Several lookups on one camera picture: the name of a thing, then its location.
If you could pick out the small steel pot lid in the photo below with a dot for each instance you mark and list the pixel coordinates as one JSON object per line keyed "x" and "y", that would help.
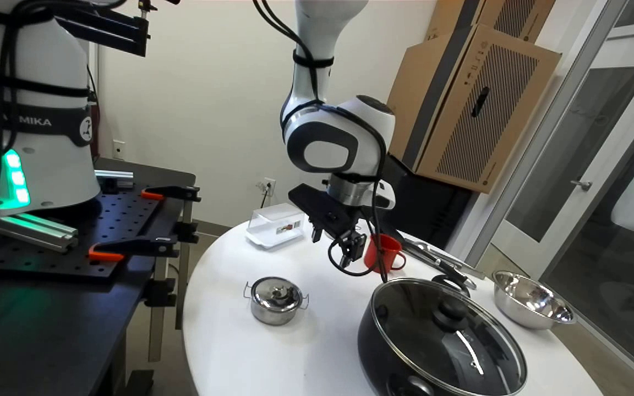
{"x": 264, "y": 296}

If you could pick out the black stereo camera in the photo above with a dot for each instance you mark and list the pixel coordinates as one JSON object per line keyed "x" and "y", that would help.
{"x": 115, "y": 32}

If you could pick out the steel mixing bowl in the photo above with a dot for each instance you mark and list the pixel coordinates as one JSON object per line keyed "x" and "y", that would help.
{"x": 533, "y": 302}

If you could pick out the red mug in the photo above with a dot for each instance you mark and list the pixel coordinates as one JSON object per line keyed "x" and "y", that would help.
{"x": 390, "y": 254}

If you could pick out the large black cooking pot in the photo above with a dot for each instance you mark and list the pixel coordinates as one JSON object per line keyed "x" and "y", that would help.
{"x": 369, "y": 352}

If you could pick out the white wall outlet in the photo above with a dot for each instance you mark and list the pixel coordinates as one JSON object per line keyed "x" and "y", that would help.
{"x": 119, "y": 148}
{"x": 269, "y": 184}

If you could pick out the black perforated workbench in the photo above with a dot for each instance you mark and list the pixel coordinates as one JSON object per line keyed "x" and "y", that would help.
{"x": 39, "y": 338}

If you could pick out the large cardboard box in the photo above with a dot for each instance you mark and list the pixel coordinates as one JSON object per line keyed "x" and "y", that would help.
{"x": 478, "y": 111}

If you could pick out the white glass door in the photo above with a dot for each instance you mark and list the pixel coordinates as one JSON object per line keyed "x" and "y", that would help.
{"x": 574, "y": 132}

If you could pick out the white rectangular lid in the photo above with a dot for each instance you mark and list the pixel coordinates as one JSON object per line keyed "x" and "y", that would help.
{"x": 264, "y": 244}

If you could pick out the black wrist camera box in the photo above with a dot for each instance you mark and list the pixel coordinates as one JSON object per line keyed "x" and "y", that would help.
{"x": 318, "y": 207}

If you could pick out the glass pot lid black knob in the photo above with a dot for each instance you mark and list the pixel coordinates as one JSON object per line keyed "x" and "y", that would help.
{"x": 418, "y": 315}

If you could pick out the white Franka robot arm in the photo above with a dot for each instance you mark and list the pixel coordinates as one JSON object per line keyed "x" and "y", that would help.
{"x": 45, "y": 173}

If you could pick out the small cardboard box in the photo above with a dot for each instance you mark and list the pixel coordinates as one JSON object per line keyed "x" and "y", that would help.
{"x": 515, "y": 15}

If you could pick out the aluminium extrusion rail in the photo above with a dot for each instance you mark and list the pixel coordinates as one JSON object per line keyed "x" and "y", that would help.
{"x": 39, "y": 231}

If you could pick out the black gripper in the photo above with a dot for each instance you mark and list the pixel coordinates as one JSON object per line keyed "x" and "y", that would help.
{"x": 353, "y": 224}

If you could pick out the small steel pot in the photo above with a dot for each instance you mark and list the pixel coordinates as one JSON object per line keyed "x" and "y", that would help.
{"x": 276, "y": 315}

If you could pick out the black spatula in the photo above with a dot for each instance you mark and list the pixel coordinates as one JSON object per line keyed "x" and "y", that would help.
{"x": 451, "y": 269}

